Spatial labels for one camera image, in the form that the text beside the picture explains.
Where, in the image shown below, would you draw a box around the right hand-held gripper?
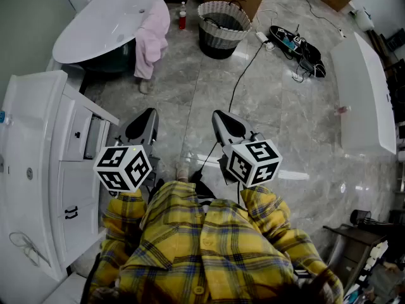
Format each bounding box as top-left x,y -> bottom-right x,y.
211,109 -> 284,189

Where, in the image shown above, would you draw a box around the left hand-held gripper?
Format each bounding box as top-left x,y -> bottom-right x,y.
92,107 -> 161,193

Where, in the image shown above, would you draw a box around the woven laundry basket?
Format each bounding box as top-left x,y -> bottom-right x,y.
197,1 -> 252,60

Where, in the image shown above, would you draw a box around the person's left forearm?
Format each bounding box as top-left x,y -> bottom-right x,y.
101,189 -> 148,253

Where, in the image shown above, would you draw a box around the person's right forearm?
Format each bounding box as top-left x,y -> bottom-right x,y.
240,184 -> 320,265

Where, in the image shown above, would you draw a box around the person's beige shoe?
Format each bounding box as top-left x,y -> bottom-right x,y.
175,160 -> 190,182

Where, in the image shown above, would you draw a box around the person's black trousers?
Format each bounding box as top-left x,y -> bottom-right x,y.
188,169 -> 219,207

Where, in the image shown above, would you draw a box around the black bag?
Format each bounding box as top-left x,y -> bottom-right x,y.
297,39 -> 327,79

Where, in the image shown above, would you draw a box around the white bathtub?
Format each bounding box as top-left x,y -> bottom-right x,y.
52,0 -> 170,74

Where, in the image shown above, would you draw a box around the white vanity cabinet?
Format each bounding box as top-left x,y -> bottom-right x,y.
0,70 -> 120,281

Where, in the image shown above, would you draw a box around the person's yellow plaid shirt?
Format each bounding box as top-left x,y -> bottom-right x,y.
87,180 -> 344,304

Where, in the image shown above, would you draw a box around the black mesh pen holder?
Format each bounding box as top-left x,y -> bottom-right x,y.
349,209 -> 371,227

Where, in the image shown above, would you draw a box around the dark small table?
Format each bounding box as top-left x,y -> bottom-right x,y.
322,223 -> 389,294

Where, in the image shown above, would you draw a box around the black power cable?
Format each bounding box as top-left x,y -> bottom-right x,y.
228,41 -> 270,113

